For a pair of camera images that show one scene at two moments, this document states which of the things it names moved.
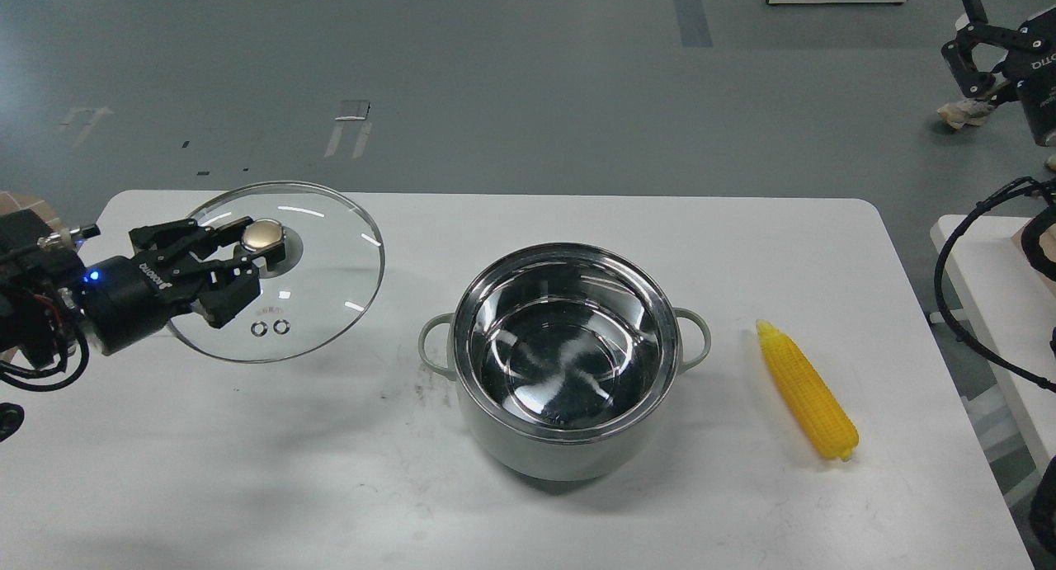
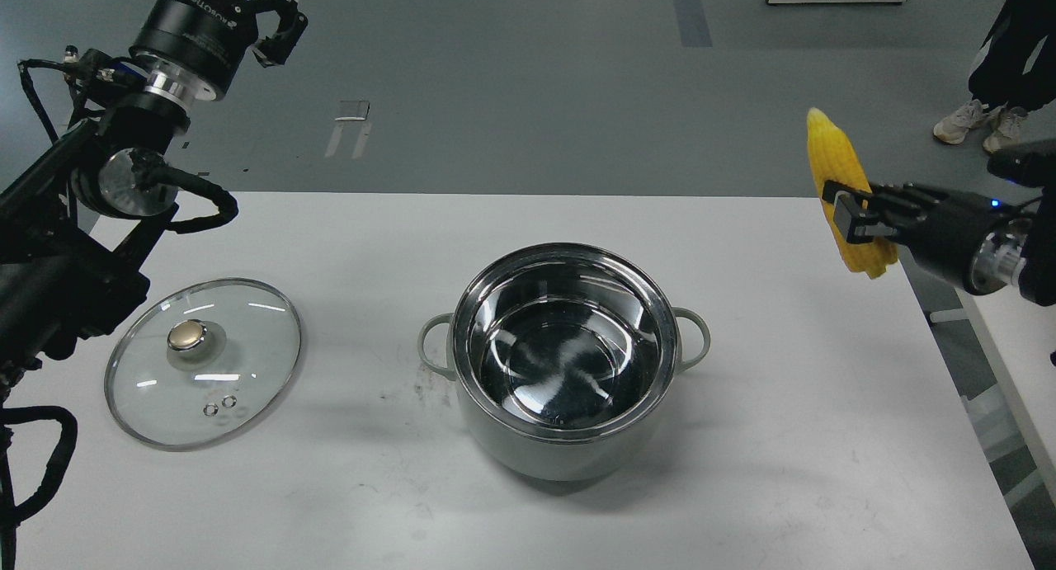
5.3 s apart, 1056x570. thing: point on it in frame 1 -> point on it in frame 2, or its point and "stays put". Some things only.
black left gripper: x=125 y=299 -> x=199 y=29
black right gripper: x=1034 y=67 -> x=975 y=240
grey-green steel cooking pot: x=565 y=357 stays put
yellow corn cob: x=819 y=411 -> x=834 y=159
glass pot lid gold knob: x=319 y=296 -> x=202 y=362
